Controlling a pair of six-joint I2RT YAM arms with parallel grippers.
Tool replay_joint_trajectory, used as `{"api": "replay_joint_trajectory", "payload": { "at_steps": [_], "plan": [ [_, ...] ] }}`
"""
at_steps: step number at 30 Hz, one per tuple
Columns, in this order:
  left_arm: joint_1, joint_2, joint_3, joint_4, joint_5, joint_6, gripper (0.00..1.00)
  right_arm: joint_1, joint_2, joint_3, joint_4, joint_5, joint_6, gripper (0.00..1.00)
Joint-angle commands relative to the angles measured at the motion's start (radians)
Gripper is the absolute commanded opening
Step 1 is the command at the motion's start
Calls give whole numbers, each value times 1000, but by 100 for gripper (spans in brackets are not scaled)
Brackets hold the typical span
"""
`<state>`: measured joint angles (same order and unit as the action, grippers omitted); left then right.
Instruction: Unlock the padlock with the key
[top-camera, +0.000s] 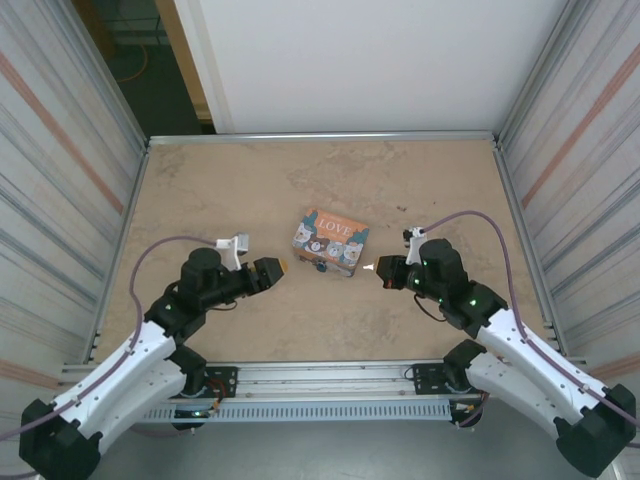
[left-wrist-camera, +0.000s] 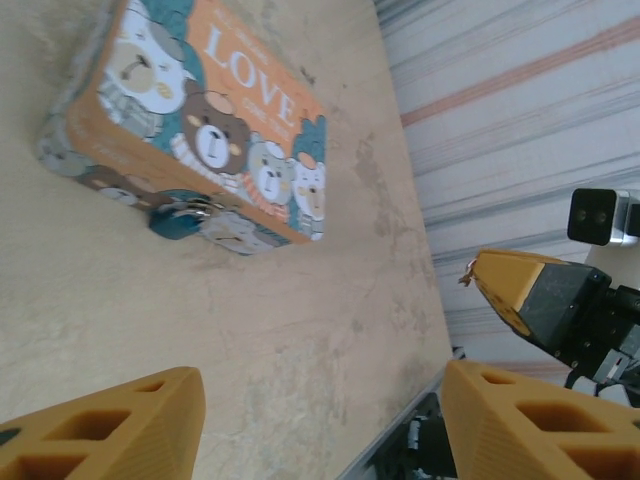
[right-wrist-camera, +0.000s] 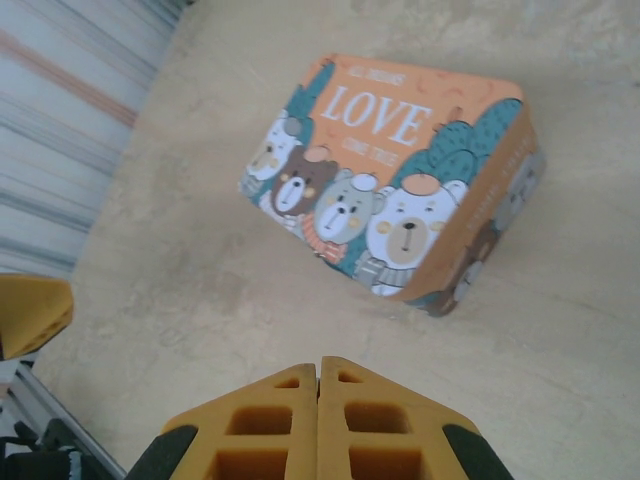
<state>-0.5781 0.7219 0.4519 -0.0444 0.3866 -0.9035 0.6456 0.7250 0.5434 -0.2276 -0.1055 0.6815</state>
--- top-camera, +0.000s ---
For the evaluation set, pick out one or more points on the aluminium table frame bar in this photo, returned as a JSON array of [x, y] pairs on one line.
[[325, 137], [530, 240], [120, 240]]

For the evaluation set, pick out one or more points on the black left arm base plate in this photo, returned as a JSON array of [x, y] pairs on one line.
[[226, 375]]

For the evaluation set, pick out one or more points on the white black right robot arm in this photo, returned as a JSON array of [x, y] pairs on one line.
[[525, 350]]

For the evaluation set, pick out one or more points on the white panel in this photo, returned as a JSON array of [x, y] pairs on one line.
[[375, 60]]

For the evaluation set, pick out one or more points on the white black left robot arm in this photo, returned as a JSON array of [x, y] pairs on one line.
[[125, 360]]

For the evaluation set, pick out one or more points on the orange LOVE bear tin box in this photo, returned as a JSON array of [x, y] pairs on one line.
[[330, 235]]

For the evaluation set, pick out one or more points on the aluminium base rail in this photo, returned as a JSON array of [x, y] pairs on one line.
[[325, 380]]

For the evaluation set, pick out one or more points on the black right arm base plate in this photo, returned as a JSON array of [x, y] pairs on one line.
[[425, 372]]

